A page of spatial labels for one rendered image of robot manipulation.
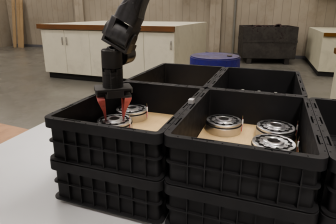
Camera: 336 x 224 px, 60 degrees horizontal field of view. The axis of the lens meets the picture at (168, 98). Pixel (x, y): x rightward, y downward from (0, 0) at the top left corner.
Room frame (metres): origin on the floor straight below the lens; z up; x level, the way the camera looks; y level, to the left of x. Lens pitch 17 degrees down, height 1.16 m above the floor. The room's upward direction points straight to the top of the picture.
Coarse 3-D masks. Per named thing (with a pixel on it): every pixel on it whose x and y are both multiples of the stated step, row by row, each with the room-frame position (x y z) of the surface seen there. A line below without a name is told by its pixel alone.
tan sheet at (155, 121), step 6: (150, 114) 0.93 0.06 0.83; (156, 114) 0.93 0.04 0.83; (162, 114) 0.93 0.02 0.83; (168, 114) 0.93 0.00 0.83; (144, 120) 0.87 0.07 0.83; (150, 120) 0.87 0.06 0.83; (156, 120) 0.87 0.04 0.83; (162, 120) 0.87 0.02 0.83; (132, 126) 0.82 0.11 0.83; (138, 126) 0.82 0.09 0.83; (144, 126) 0.82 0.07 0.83; (150, 126) 0.82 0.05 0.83; (156, 126) 0.82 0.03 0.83
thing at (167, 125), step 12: (144, 84) 0.97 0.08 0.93; (156, 84) 0.95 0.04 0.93; (168, 84) 0.95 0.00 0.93; (192, 96) 0.80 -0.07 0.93; (60, 108) 0.70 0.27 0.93; (180, 108) 0.70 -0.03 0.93; (48, 120) 0.63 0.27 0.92; (60, 120) 0.62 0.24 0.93; (72, 120) 0.61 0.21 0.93; (168, 120) 0.61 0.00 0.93; (84, 132) 0.59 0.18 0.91; (96, 132) 0.58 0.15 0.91; (108, 132) 0.57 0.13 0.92; (120, 132) 0.56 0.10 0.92; (132, 132) 0.55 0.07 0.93; (144, 132) 0.54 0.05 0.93; (156, 132) 0.54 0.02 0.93; (156, 144) 0.54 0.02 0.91
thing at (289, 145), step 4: (256, 136) 0.68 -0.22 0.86; (260, 136) 0.68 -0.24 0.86; (264, 136) 0.68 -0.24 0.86; (276, 136) 0.68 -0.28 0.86; (280, 136) 0.68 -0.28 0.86; (284, 136) 0.68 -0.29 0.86; (252, 140) 0.65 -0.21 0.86; (256, 140) 0.66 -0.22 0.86; (260, 140) 0.65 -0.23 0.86; (284, 140) 0.65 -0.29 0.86; (288, 140) 0.66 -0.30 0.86; (292, 140) 0.65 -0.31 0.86; (256, 144) 0.63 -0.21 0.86; (260, 144) 0.64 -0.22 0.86; (264, 144) 0.63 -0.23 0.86; (284, 144) 0.63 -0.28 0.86; (288, 144) 0.63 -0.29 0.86; (292, 144) 0.63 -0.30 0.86; (276, 148) 0.61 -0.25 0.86; (280, 148) 0.61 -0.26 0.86; (284, 148) 0.62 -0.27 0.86; (288, 148) 0.61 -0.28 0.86; (292, 148) 0.61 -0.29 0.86
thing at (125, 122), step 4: (124, 116) 0.83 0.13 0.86; (128, 116) 0.82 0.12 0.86; (100, 120) 0.80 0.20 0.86; (104, 120) 0.79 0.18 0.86; (124, 120) 0.79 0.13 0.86; (128, 120) 0.79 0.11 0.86; (112, 124) 0.76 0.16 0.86; (116, 124) 0.77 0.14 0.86; (120, 124) 0.76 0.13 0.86; (124, 124) 0.76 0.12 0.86
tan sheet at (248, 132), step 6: (204, 126) 0.82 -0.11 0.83; (246, 126) 0.82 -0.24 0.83; (252, 126) 0.82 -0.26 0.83; (204, 132) 0.78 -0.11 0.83; (246, 132) 0.78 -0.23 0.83; (252, 132) 0.78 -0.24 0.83; (210, 138) 0.73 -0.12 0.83; (216, 138) 0.73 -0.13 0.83; (222, 138) 0.73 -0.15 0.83; (228, 138) 0.73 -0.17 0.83; (234, 138) 0.73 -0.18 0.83; (240, 138) 0.73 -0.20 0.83; (246, 138) 0.73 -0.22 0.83; (246, 144) 0.70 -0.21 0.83
